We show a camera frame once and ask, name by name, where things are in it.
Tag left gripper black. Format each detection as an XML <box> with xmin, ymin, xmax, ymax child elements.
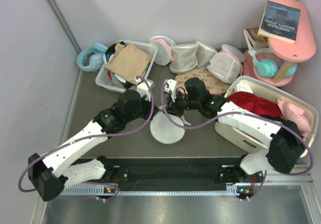
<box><xmin>125</xmin><ymin>92</ymin><xmax>158</xmax><ymax>123</ymax></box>

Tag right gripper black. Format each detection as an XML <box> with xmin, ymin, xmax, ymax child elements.
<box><xmin>164</xmin><ymin>89</ymin><xmax>201</xmax><ymax>118</ymax></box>

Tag white mesh laundry bag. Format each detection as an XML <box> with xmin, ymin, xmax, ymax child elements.
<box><xmin>150</xmin><ymin>106</ymin><xmax>186</xmax><ymax>145</ymax></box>

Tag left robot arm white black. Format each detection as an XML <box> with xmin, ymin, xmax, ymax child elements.
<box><xmin>27</xmin><ymin>90</ymin><xmax>157</xmax><ymax>201</ymax></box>

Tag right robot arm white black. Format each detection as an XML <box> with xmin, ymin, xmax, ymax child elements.
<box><xmin>161</xmin><ymin>77</ymin><xmax>304</xmax><ymax>182</ymax></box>

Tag pink patterned round bag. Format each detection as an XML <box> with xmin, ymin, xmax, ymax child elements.
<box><xmin>175</xmin><ymin>69</ymin><xmax>231</xmax><ymax>95</ymax></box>

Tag beige mesh laundry bag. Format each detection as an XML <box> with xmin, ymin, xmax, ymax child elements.
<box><xmin>170</xmin><ymin>43</ymin><xmax>199</xmax><ymax>74</ymax></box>

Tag pink trimmed mesh bag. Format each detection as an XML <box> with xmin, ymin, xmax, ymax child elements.
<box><xmin>148</xmin><ymin>35</ymin><xmax>176</xmax><ymax>66</ymax></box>

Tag cream flat mesh bag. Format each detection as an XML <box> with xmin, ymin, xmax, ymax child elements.
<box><xmin>196</xmin><ymin>41</ymin><xmax>218</xmax><ymax>70</ymax></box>

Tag pink zipper mesh bag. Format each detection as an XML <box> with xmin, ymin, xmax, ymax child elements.
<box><xmin>207</xmin><ymin>44</ymin><xmax>245</xmax><ymax>84</ymax></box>

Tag beige folded garment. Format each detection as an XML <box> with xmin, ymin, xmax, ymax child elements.
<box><xmin>106</xmin><ymin>43</ymin><xmax>152</xmax><ymax>85</ymax></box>

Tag light blue headphones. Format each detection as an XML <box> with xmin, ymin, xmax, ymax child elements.
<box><xmin>76</xmin><ymin>43</ymin><xmax>108</xmax><ymax>72</ymax></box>

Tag red garment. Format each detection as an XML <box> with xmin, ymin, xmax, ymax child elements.
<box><xmin>227</xmin><ymin>91</ymin><xmax>282</xmax><ymax>118</ymax></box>

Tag cream plastic bin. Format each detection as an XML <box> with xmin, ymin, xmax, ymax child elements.
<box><xmin>215</xmin><ymin>76</ymin><xmax>319</xmax><ymax>153</ymax></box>

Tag teal headphones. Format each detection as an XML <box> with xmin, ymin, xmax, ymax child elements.
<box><xmin>248</xmin><ymin>47</ymin><xmax>298</xmax><ymax>78</ymax></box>

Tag stack of books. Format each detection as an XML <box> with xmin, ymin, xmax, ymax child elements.
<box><xmin>243</xmin><ymin>28</ymin><xmax>268</xmax><ymax>50</ymax></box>

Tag pink garment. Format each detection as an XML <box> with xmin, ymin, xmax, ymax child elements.
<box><xmin>277</xmin><ymin>99</ymin><xmax>312</xmax><ymax>137</ymax></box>

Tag pink two-tier shelf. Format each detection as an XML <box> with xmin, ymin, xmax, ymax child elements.
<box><xmin>243</xmin><ymin>0</ymin><xmax>316</xmax><ymax>87</ymax></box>

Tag Nineteen Eighty-Four blue book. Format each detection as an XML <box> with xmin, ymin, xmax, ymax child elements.
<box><xmin>257</xmin><ymin>1</ymin><xmax>300</xmax><ymax>44</ymax></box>

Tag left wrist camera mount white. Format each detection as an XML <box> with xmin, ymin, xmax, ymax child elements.
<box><xmin>135</xmin><ymin>76</ymin><xmax>155</xmax><ymax>102</ymax></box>

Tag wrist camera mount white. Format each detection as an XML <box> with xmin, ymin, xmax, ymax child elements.
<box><xmin>135</xmin><ymin>76</ymin><xmax>155</xmax><ymax>102</ymax></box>
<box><xmin>163</xmin><ymin>79</ymin><xmax>178</xmax><ymax>102</ymax></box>

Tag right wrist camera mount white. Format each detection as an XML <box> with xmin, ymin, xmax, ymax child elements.
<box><xmin>163</xmin><ymin>79</ymin><xmax>178</xmax><ymax>102</ymax></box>

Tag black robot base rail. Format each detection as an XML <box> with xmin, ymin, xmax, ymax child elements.
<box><xmin>100</xmin><ymin>157</ymin><xmax>266</xmax><ymax>192</ymax></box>

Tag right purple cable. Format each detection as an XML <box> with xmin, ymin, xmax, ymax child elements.
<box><xmin>160</xmin><ymin>81</ymin><xmax>314</xmax><ymax>201</ymax></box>

